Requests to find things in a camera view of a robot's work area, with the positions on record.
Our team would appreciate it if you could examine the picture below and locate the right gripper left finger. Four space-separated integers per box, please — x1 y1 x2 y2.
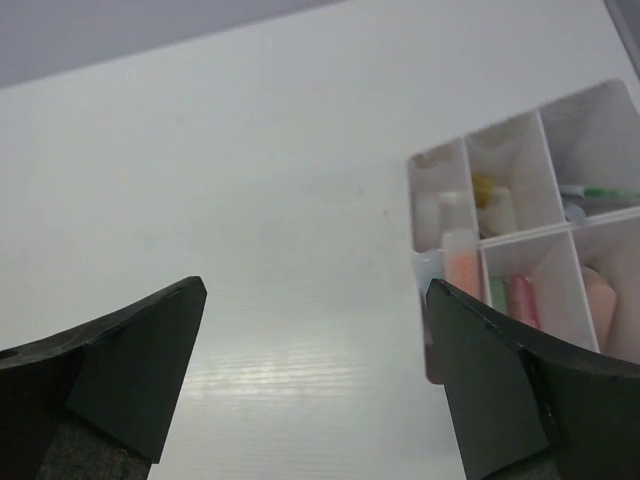
1 276 207 479

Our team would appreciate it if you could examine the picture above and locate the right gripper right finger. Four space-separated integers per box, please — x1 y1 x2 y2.
425 280 639 479

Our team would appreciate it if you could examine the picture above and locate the pink utility knife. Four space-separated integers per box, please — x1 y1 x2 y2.
507 276 540 329

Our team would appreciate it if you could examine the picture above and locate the green correction tape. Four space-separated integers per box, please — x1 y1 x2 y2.
489 277 508 315

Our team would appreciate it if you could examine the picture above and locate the pink pencil sharpener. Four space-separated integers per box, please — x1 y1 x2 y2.
581 266 618 350

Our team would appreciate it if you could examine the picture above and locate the orange pink highlighter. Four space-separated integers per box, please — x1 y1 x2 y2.
442 228 483 300

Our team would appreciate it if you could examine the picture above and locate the beige eraser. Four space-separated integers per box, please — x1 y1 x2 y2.
477 187 518 239

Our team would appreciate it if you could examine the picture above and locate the green pen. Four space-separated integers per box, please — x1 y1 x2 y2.
559 184 639 203

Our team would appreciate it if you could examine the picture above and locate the blue highlighter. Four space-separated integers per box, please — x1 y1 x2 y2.
412 249 444 294

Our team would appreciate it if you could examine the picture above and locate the clear tape roll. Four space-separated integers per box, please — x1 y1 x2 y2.
412 191 474 252

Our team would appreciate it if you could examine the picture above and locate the yellow eraser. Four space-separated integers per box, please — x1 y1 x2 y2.
471 173 496 209

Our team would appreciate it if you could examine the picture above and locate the white compartment organizer tray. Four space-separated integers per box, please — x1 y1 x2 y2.
406 79 639 362

